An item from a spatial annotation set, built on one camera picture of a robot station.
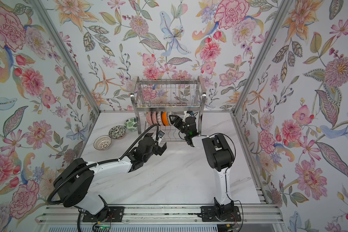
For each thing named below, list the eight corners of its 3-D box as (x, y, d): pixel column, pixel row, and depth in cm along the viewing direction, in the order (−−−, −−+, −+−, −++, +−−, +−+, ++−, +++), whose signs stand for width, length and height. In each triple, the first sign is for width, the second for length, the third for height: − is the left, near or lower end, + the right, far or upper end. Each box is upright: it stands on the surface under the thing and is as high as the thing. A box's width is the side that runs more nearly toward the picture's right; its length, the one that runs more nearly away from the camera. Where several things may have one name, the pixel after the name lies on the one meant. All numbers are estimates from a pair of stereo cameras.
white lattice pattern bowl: (94, 151, 99) (91, 148, 96) (99, 138, 106) (97, 135, 102) (110, 152, 100) (108, 148, 96) (114, 139, 106) (112, 135, 103)
